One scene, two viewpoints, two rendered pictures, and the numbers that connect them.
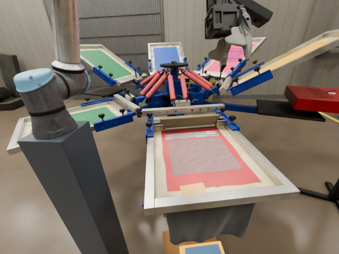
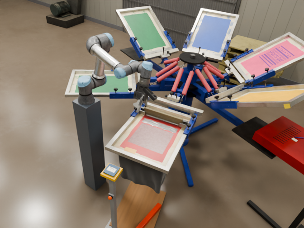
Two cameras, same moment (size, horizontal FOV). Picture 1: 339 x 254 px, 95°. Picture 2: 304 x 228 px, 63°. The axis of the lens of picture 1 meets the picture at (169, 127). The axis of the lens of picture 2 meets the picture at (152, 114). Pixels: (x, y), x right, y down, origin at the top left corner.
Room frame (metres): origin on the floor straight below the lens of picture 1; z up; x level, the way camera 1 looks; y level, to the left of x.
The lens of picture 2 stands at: (-0.83, -0.89, 2.52)
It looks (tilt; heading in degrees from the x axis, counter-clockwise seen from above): 37 degrees down; 26
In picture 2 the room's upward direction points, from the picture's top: 5 degrees clockwise
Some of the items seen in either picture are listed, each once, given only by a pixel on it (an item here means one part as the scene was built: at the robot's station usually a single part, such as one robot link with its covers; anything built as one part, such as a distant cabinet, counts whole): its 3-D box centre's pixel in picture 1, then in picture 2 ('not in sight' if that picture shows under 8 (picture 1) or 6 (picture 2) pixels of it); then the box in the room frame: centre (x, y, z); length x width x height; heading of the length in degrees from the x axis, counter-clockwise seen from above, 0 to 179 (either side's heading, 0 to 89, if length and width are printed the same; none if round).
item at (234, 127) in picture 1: (225, 122); (190, 126); (1.03, -0.42, 0.98); 0.30 x 0.05 x 0.07; 4
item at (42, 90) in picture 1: (41, 89); (85, 84); (0.58, 0.47, 1.37); 0.13 x 0.12 x 0.14; 164
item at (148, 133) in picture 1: (150, 128); (139, 110); (0.98, 0.14, 0.98); 0.30 x 0.05 x 0.07; 4
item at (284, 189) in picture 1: (196, 144); (154, 132); (0.77, -0.16, 0.97); 0.79 x 0.58 x 0.04; 4
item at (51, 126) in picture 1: (52, 118); (85, 96); (0.57, 0.47, 1.25); 0.15 x 0.15 x 0.10
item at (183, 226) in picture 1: (210, 216); (139, 170); (0.47, -0.18, 0.74); 0.45 x 0.03 x 0.43; 94
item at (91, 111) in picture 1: (92, 106); (115, 76); (1.30, 0.67, 1.05); 1.08 x 0.61 x 0.23; 124
